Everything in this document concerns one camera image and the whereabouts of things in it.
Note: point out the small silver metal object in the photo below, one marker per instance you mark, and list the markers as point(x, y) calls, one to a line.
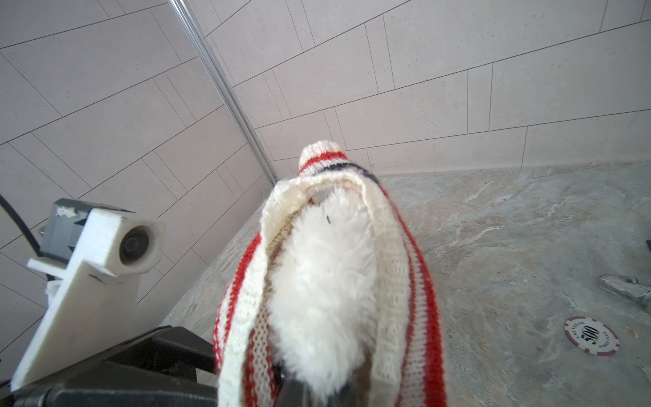
point(629, 287)

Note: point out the red white striped sweater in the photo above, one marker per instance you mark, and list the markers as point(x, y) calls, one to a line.
point(407, 366)

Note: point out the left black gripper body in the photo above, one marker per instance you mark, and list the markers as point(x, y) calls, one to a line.
point(157, 368)

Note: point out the white teddy bear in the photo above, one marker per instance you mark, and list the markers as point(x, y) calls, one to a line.
point(323, 310)

